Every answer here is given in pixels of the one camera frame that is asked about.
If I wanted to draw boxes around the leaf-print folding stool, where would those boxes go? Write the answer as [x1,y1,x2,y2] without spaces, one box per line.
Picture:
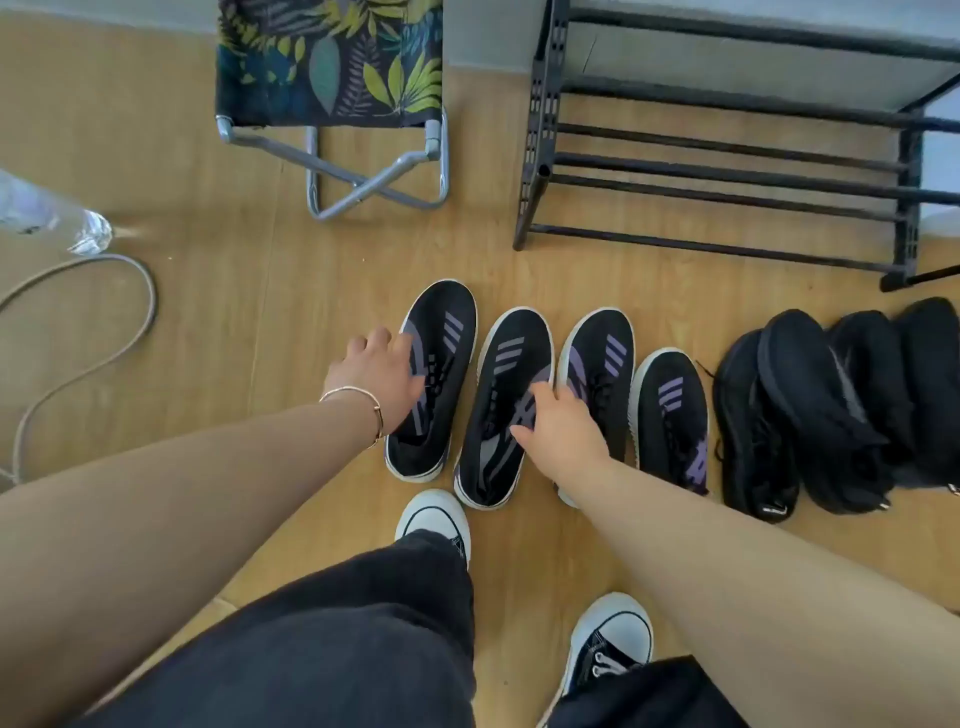
[215,0,451,222]

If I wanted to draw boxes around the grey cable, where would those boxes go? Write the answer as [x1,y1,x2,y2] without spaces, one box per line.
[0,253,159,489]

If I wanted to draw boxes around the plain black sneaker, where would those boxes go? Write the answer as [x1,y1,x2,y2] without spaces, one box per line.
[828,309,920,481]
[892,297,960,492]
[757,309,894,516]
[712,328,801,524]

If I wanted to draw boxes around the person's right forearm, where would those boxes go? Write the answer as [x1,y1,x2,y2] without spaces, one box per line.
[577,459,960,728]

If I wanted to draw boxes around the person's right hand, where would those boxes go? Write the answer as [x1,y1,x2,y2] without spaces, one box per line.
[510,381,613,486]

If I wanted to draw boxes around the black purple-striped sneaker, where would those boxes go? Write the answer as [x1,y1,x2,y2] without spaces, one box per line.
[453,306,556,512]
[555,307,636,510]
[628,347,711,497]
[384,279,479,483]

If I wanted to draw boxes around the black trousers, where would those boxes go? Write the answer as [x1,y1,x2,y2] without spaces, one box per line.
[71,528,751,728]

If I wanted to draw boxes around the person's left forearm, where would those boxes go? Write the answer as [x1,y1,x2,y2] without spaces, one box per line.
[0,399,384,728]

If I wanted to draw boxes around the person's left hand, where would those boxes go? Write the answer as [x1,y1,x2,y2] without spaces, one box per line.
[322,327,426,438]

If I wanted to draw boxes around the black metal shoe rack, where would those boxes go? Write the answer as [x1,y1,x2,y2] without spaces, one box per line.
[513,0,960,294]

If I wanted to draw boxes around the thin gold bracelet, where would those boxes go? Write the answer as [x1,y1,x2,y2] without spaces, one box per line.
[318,385,385,449]

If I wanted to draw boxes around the black white-toed canvas shoe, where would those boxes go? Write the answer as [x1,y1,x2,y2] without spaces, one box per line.
[536,592,655,728]
[395,489,472,571]

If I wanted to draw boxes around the clear plastic bottle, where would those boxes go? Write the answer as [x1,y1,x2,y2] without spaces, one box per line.
[0,168,114,257]

